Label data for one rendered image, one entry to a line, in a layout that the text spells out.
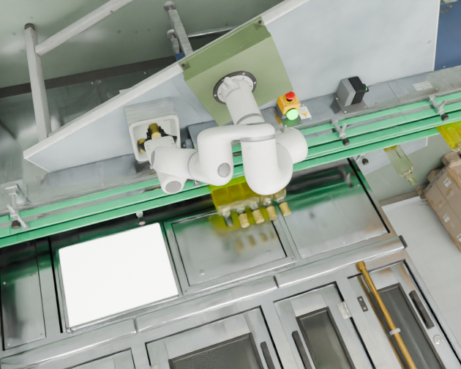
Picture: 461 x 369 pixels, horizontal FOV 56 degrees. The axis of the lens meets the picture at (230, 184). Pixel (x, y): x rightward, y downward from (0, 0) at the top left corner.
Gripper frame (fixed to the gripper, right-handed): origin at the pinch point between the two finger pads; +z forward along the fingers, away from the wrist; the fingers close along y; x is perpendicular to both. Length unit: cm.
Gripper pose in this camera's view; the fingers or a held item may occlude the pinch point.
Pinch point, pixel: (155, 133)
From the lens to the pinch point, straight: 157.6
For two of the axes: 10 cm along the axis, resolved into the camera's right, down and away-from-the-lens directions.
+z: -3.2, -6.6, 6.8
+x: -0.4, -7.1, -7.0
